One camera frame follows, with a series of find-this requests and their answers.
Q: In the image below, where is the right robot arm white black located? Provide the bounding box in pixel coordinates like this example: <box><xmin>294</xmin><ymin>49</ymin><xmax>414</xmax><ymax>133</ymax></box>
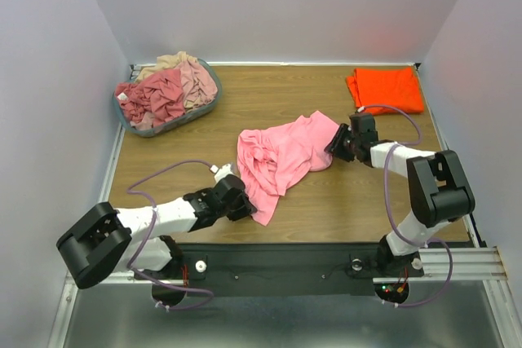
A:
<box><xmin>325</xmin><ymin>112</ymin><xmax>476</xmax><ymax>275</ymax></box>

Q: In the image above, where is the pale pink crumpled shirt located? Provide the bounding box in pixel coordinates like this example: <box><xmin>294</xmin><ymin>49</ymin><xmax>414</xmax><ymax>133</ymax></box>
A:
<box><xmin>177</xmin><ymin>60</ymin><xmax>218</xmax><ymax>112</ymax></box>

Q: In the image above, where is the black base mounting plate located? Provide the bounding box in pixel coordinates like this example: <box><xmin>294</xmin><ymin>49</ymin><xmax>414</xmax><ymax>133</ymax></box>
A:
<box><xmin>145</xmin><ymin>243</ymin><xmax>423</xmax><ymax>297</ymax></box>

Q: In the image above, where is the light pink t shirt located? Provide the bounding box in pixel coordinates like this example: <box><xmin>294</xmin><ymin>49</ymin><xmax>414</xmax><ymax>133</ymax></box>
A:
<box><xmin>237</xmin><ymin>111</ymin><xmax>339</xmax><ymax>226</ymax></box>

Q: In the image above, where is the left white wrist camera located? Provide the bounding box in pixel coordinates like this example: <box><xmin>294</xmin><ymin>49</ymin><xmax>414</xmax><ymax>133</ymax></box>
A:
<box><xmin>210</xmin><ymin>163</ymin><xmax>236</xmax><ymax>183</ymax></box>

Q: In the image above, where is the grey laundry basket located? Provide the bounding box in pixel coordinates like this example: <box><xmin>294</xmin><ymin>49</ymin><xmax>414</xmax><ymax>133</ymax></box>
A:
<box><xmin>112</xmin><ymin>59</ymin><xmax>223</xmax><ymax>138</ymax></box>

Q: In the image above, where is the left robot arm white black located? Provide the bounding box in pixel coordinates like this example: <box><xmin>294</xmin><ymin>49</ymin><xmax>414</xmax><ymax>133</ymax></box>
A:
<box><xmin>56</xmin><ymin>174</ymin><xmax>257</xmax><ymax>289</ymax></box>

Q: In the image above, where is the folded orange t shirt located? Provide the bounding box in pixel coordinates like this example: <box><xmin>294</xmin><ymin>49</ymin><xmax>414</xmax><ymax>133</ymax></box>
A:
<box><xmin>346</xmin><ymin>67</ymin><xmax>424</xmax><ymax>115</ymax></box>

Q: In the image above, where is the beige crumpled shirt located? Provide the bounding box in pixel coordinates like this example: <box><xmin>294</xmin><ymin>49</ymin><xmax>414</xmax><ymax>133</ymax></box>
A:
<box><xmin>135</xmin><ymin>51</ymin><xmax>198</xmax><ymax>82</ymax></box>

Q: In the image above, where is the aluminium frame rail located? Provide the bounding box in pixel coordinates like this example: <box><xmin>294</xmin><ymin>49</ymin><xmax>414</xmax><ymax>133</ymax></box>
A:
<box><xmin>420</xmin><ymin>248</ymin><xmax>507</xmax><ymax>281</ymax></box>

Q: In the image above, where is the dark pink crumpled shirt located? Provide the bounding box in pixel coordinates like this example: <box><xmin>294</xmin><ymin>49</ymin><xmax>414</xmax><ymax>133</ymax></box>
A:
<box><xmin>114</xmin><ymin>68</ymin><xmax>185</xmax><ymax>130</ymax></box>

